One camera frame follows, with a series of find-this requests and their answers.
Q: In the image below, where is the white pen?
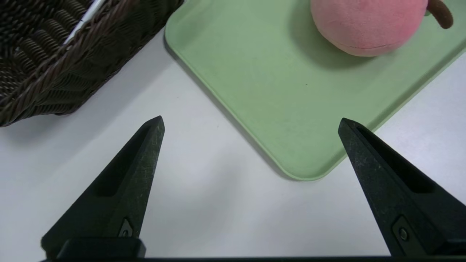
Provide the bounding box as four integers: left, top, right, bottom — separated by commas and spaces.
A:
63, 0, 106, 46

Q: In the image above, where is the light green plastic tray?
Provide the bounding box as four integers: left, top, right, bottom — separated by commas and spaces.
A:
165, 0, 466, 181

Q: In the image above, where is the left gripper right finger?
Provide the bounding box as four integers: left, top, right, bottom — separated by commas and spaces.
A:
337, 118, 466, 257

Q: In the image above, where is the pink plush peach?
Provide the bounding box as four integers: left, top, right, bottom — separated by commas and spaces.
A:
310, 0, 454, 57

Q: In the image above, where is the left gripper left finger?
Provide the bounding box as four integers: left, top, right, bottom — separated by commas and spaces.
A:
41, 116, 165, 258

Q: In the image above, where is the dark brown wicker basket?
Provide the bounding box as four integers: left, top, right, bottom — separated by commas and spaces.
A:
0, 0, 185, 127

